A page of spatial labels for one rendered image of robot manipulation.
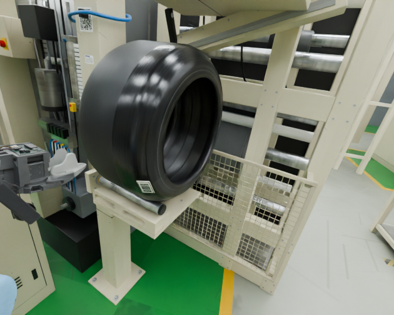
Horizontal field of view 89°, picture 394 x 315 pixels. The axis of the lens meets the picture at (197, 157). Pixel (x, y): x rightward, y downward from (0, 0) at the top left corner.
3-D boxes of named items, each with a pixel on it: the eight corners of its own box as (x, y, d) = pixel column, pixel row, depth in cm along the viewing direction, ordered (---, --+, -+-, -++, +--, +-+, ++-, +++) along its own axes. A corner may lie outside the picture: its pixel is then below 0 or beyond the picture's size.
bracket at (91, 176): (86, 191, 88) (84, 172, 84) (148, 161, 121) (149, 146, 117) (91, 194, 87) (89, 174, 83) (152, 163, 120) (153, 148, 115)
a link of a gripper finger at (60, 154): (85, 147, 50) (44, 154, 42) (85, 169, 52) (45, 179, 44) (77, 144, 51) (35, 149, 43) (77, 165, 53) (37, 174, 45)
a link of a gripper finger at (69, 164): (93, 150, 49) (52, 158, 41) (93, 172, 51) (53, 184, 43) (85, 147, 50) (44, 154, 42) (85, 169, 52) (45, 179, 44)
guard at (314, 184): (155, 219, 155) (159, 132, 126) (156, 217, 156) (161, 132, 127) (273, 283, 119) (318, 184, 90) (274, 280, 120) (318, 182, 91)
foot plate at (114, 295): (87, 282, 135) (87, 279, 135) (119, 254, 157) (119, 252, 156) (116, 305, 125) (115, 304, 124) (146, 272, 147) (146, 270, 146)
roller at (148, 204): (94, 180, 87) (101, 172, 89) (101, 184, 91) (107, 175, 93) (157, 214, 74) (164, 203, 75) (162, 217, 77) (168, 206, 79)
